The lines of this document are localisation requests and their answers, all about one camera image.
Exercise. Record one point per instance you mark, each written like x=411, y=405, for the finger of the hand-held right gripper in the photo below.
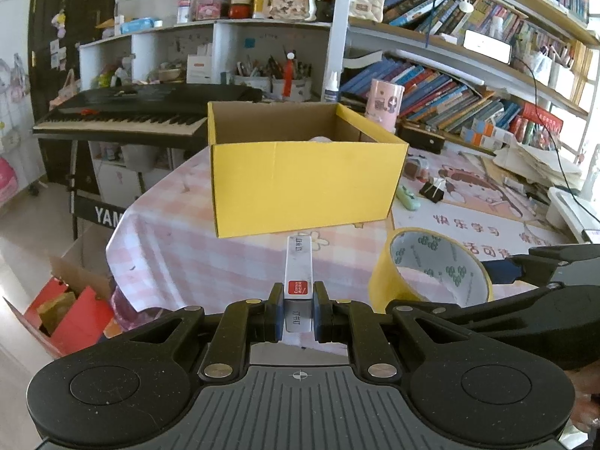
x=478, y=314
x=539, y=260

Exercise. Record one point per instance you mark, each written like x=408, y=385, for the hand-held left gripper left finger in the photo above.
x=276, y=309

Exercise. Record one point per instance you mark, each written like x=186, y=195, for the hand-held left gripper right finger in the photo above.
x=321, y=311

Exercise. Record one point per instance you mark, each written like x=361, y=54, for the white long box red label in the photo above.
x=297, y=262

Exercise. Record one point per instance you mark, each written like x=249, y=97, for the yellow tape roll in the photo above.
x=379, y=281

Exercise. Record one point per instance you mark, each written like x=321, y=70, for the yellow cardboard box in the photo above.
x=300, y=187

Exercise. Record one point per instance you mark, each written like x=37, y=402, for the pink checked cloth desktop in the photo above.
x=187, y=243

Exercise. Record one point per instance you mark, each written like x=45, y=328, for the person's right hand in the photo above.
x=588, y=398

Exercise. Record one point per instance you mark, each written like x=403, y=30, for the stack of loose papers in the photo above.
x=534, y=164

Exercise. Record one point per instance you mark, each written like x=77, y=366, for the black binder clip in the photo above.
x=431, y=192

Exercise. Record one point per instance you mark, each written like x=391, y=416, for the orange blue white box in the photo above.
x=492, y=130
x=476, y=140

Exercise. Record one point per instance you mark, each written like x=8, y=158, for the green correction tape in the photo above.
x=408, y=198

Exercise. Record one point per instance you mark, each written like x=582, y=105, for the red boxed book set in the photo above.
x=539, y=122

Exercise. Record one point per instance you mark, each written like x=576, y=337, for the black box with brown lid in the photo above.
x=424, y=140

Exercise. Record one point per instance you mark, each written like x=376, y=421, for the white tall pen holder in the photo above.
x=560, y=75

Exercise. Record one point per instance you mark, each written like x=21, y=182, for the long row of leaning books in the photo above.
x=436, y=98

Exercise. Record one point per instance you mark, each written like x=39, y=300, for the red cardboard box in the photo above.
x=75, y=323

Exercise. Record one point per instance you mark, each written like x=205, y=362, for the black keyboard stand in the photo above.
x=96, y=213

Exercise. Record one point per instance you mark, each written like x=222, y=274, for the pink cartoon cylinder canister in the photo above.
x=384, y=103

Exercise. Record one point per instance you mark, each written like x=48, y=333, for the smartphone with white screen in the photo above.
x=487, y=47

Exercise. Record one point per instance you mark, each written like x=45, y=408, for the white container of pens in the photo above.
x=300, y=90

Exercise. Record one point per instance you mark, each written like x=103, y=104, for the red bottle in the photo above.
x=288, y=79

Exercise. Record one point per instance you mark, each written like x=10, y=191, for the black electronic keyboard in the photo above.
x=117, y=117

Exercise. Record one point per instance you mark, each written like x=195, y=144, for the white red carton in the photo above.
x=199, y=70

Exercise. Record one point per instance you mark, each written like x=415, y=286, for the white low shelf unit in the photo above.
x=220, y=47

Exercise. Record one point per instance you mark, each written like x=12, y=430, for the white bookshelf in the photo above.
x=340, y=33

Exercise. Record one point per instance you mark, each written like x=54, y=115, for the row of upright books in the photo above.
x=422, y=4

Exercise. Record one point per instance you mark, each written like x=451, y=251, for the pink round bag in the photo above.
x=7, y=183

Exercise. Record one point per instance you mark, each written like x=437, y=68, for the red round jar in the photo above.
x=239, y=9

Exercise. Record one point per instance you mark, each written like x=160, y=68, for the pink tote bag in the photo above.
x=63, y=93

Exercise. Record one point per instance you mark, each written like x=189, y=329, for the white yellow bottle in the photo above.
x=260, y=4

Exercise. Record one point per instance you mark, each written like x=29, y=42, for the pink gift box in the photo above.
x=210, y=9

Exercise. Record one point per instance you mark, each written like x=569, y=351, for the blue tissue pack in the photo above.
x=138, y=25

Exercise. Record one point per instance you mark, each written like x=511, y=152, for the white lotion bottle blue cap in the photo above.
x=185, y=4

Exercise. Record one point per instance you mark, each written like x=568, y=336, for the dark brown door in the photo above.
x=93, y=9

